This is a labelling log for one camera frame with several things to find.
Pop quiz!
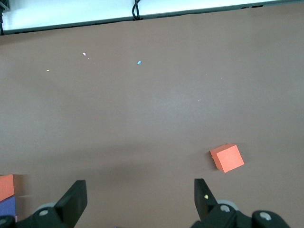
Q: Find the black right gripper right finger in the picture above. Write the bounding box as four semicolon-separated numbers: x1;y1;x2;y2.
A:
191;178;290;228

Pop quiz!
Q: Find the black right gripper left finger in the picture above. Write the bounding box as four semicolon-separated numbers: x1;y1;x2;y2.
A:
0;180;88;228

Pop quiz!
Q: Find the purple foam cube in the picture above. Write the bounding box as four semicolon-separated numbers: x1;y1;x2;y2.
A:
0;196;17;223

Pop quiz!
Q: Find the orange foam cube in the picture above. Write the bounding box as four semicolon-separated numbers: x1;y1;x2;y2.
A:
0;174;15;202
209;143;245;173

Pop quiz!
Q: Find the black cable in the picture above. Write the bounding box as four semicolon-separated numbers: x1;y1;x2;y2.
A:
132;0;141;21

